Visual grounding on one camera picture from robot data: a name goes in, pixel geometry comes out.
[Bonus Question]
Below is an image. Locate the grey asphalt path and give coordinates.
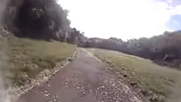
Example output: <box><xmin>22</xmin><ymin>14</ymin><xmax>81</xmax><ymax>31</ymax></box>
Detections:
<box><xmin>12</xmin><ymin>39</ymin><xmax>179</xmax><ymax>102</ymax></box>

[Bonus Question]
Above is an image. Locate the pale kerb strip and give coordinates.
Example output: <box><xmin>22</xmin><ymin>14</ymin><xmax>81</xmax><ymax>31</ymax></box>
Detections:
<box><xmin>13</xmin><ymin>41</ymin><xmax>80</xmax><ymax>102</ymax></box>

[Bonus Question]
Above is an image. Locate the grass verge with leaves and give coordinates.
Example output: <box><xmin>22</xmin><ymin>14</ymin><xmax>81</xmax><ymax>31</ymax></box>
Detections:
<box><xmin>0</xmin><ymin>33</ymin><xmax>78</xmax><ymax>96</ymax></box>

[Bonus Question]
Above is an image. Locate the open grass field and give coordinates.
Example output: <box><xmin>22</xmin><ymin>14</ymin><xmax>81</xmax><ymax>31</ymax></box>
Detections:
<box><xmin>76</xmin><ymin>45</ymin><xmax>181</xmax><ymax>102</ymax></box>

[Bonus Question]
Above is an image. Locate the distant row of trees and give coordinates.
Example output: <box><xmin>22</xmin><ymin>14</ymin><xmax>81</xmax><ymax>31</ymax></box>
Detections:
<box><xmin>81</xmin><ymin>15</ymin><xmax>181</xmax><ymax>72</ymax></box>

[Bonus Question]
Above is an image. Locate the dark wood of trees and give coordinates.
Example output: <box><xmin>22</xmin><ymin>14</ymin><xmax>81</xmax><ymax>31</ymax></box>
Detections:
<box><xmin>0</xmin><ymin>0</ymin><xmax>93</xmax><ymax>48</ymax></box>

